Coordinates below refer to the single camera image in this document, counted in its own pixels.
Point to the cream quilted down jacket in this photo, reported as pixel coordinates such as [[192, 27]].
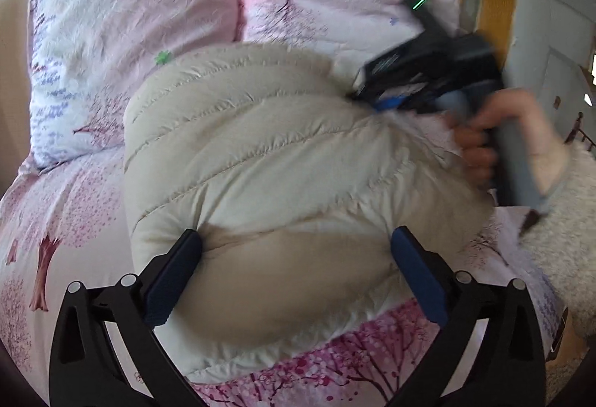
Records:
[[295, 192]]

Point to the person's right hand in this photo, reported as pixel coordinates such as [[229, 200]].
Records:
[[548, 156]]

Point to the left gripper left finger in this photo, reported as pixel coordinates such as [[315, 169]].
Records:
[[166, 277]]

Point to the pink floral left pillow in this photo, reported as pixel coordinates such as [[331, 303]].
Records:
[[87, 57]]

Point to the pink floral bed sheet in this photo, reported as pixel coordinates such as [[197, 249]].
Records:
[[68, 224]]

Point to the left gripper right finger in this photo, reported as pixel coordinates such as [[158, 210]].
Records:
[[420, 274]]

